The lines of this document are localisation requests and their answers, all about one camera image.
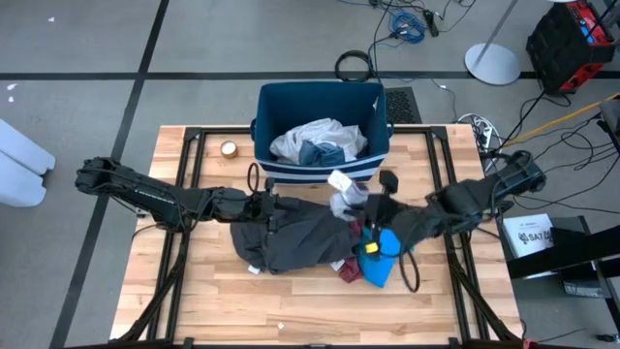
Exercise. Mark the plain white paper tag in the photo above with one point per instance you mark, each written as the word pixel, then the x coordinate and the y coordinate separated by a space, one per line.
pixel 254 269
pixel 340 180

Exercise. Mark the black equipment stand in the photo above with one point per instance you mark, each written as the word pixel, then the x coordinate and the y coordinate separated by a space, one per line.
pixel 581 247

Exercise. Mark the white round-base floor stand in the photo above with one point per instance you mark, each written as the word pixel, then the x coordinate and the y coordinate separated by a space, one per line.
pixel 491 65

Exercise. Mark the black metal table frame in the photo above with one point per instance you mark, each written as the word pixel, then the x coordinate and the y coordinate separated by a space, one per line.
pixel 223 130

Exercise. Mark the pale blue foam block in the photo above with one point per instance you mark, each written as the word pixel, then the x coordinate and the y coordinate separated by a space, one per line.
pixel 24 145
pixel 17 186

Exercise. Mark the black floor vent grate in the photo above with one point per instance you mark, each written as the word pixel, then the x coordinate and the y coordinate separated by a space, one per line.
pixel 403 105

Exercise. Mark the dark grey garment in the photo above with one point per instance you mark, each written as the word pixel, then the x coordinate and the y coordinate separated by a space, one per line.
pixel 300 237

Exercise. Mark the white printed cardboard box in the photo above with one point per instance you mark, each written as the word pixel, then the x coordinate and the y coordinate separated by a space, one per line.
pixel 527 236

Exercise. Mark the bright blue garment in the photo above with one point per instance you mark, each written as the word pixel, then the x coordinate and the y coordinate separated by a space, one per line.
pixel 380 266

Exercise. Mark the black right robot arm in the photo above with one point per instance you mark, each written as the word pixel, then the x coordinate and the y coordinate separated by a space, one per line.
pixel 484 194

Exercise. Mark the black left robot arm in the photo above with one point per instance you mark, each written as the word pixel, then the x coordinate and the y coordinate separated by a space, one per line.
pixel 145 194

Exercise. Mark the handwritten white paper tag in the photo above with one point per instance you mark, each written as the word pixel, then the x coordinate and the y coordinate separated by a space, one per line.
pixel 337 265

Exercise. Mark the blue-grey garment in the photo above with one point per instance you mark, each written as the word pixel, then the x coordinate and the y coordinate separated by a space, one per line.
pixel 319 152

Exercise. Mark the white power strip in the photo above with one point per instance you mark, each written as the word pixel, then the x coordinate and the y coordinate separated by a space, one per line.
pixel 486 136

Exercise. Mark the black and red equipment case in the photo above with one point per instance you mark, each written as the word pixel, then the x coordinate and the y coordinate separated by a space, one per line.
pixel 557 53

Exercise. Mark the yellow pole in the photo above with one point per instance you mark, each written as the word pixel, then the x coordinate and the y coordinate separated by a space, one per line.
pixel 562 119

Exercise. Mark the maroon garment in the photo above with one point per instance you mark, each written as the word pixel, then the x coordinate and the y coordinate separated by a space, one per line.
pixel 350 274

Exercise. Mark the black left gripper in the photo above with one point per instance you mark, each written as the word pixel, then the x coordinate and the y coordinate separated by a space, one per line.
pixel 259 206

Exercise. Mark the grey equipment box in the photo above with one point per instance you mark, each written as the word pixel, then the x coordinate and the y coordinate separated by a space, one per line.
pixel 612 116

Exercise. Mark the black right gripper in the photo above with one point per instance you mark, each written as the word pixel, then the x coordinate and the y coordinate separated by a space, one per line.
pixel 385 215

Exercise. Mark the black power brick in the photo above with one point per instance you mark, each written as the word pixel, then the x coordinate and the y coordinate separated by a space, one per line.
pixel 431 22

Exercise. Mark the light grey garment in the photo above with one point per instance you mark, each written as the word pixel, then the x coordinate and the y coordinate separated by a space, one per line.
pixel 351 199

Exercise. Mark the navy white-striped fabric bin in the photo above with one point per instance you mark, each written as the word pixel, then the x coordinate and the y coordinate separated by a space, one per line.
pixel 271 106

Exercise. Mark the white garment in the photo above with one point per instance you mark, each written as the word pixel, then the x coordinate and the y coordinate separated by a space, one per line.
pixel 319 128

